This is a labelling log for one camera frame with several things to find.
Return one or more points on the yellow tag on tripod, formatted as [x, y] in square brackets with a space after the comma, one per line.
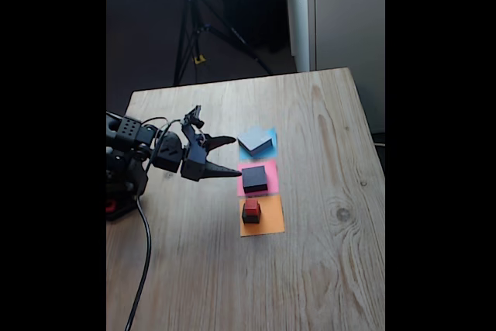
[199, 59]

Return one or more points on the black tripod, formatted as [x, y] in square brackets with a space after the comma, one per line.
[192, 28]

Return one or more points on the medium black square block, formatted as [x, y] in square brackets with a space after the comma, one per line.
[255, 178]

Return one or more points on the red black table clamp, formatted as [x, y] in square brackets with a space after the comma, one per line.
[110, 205]

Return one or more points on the orange paper sheet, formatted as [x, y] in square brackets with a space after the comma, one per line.
[275, 218]

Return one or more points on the pink paper sheet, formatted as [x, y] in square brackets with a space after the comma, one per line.
[273, 176]

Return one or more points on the white grey cabinet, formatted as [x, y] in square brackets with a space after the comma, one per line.
[348, 17]

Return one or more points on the small red cube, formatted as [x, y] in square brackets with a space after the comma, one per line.
[252, 207]

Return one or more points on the small dark grey cube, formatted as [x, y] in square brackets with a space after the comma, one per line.
[251, 219]

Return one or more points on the large grey square block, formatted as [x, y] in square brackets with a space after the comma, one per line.
[253, 139]

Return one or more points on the blue paper sheet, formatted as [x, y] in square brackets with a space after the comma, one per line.
[274, 135]

